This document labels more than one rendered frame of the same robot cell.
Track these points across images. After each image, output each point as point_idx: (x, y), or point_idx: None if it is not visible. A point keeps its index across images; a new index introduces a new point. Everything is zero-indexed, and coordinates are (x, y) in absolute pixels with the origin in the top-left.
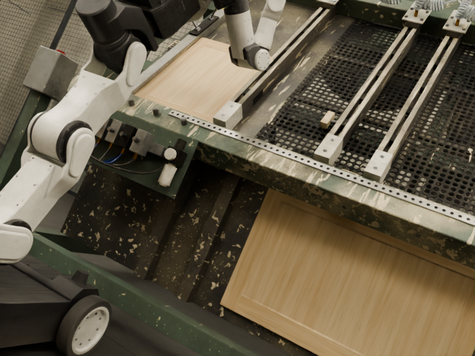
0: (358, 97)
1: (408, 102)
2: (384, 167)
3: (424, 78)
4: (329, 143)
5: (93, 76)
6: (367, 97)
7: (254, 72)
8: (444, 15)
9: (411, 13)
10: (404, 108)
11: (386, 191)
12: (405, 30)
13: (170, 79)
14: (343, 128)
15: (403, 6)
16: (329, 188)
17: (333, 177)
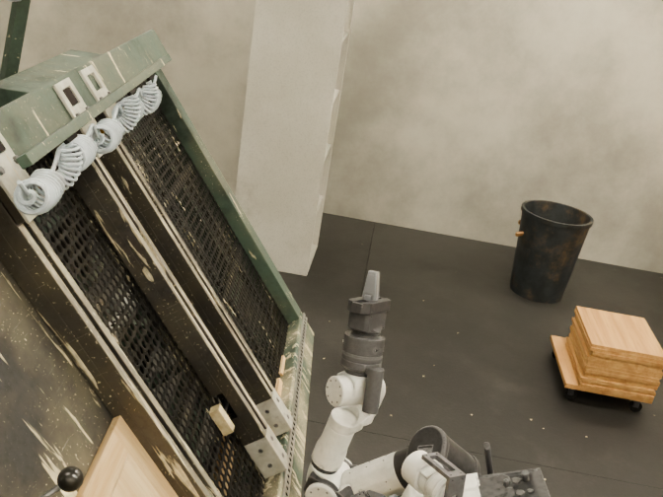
0: (219, 359)
1: (219, 312)
2: (285, 406)
3: (186, 256)
4: (275, 444)
5: None
6: (218, 349)
7: (153, 482)
8: (87, 95)
9: (87, 129)
10: (226, 322)
11: (295, 423)
12: (98, 171)
13: None
14: (258, 414)
15: (58, 110)
16: (301, 476)
17: (292, 464)
